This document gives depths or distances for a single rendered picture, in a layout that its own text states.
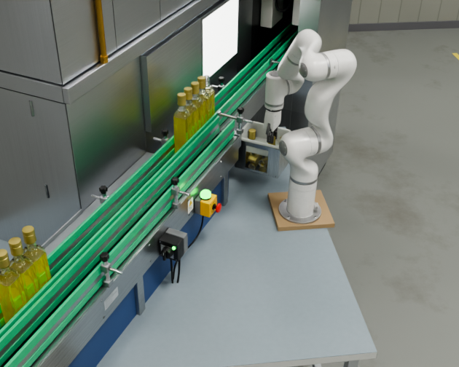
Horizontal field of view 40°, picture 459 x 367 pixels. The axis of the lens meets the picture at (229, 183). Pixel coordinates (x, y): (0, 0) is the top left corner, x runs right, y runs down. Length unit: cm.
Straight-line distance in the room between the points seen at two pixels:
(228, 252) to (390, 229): 168
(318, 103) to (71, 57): 93
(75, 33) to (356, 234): 241
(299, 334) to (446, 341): 131
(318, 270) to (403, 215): 171
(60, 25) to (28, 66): 20
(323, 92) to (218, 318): 94
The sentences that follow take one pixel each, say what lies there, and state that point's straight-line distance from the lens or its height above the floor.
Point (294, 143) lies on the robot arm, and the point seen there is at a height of 117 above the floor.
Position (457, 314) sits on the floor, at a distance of 365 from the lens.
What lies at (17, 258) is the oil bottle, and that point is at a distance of 190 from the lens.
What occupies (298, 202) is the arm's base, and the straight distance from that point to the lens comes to 273.
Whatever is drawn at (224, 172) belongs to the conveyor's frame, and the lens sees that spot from 274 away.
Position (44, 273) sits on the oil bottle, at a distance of 199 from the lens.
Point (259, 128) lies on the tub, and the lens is 300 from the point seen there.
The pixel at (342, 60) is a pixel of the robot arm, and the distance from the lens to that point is 237.
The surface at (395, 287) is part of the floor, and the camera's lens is 369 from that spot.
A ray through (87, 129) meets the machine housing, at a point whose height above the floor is 135.
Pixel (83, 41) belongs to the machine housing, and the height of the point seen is 167.
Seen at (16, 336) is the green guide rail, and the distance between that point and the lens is 194.
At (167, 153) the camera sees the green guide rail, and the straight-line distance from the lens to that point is 263.
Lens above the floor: 249
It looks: 35 degrees down
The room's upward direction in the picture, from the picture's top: 1 degrees clockwise
